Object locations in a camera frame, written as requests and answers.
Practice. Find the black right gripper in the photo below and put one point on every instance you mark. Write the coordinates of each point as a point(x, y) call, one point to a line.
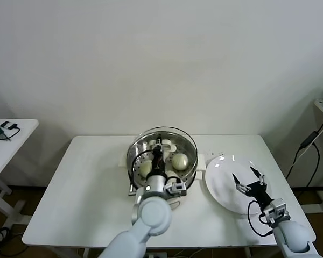
point(258, 192)

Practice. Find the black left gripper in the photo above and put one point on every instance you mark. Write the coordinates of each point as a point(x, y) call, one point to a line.
point(158, 164)

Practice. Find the white steamed baozi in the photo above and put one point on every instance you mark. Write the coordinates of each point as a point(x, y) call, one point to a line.
point(173, 176)
point(145, 170)
point(179, 162)

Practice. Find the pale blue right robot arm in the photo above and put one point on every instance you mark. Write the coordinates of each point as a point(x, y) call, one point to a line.
point(293, 236)

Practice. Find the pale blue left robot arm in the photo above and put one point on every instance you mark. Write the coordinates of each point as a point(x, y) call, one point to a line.
point(150, 215)

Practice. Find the stainless steel steamer basket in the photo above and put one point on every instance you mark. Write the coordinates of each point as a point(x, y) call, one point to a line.
point(136, 150)

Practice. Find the white round plate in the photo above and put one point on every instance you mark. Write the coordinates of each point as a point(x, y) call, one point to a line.
point(223, 182)

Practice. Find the white power strip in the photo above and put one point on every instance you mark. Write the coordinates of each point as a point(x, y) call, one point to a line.
point(158, 255)

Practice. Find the white side table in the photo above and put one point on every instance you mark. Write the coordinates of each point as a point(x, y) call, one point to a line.
point(21, 139)

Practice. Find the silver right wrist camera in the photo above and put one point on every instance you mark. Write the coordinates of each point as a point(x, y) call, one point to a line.
point(277, 211)

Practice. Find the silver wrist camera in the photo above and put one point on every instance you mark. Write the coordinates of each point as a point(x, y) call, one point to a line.
point(177, 188)
point(277, 211)

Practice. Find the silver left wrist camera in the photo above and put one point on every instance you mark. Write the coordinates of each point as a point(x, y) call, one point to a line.
point(177, 188)

